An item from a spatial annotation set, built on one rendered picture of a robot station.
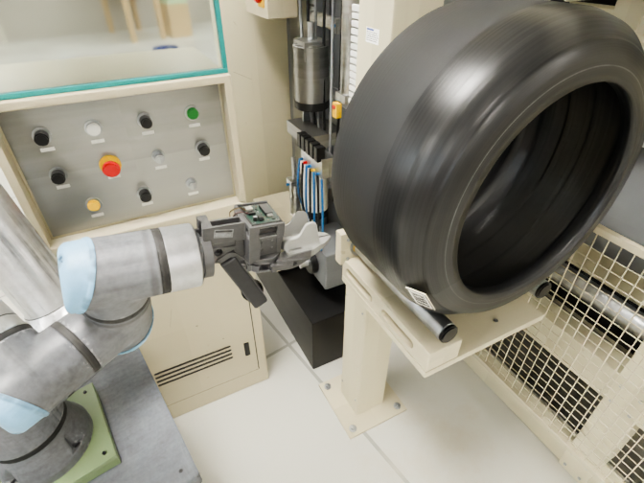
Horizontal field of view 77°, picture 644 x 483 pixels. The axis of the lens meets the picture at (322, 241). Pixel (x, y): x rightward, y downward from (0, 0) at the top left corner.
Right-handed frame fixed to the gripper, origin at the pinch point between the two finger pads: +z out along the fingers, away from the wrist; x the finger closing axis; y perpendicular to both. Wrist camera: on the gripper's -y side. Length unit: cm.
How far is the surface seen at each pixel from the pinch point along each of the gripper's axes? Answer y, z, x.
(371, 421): -108, 46, 21
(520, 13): 35.2, 25.8, -3.3
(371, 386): -92, 46, 26
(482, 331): -29, 42, -8
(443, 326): -19.3, 24.8, -9.9
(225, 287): -56, 0, 58
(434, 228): 7.3, 11.7, -11.9
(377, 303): -27.2, 22.4, 7.7
